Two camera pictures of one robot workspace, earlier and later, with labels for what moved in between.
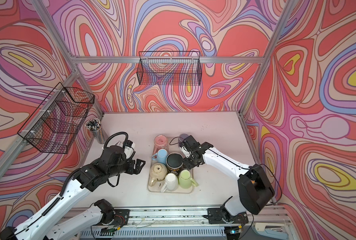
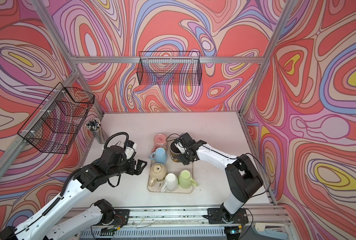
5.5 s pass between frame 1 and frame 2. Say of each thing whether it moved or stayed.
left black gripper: stayed
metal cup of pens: stayed
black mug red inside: moved
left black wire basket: stayed
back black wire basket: stayed
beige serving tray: moved
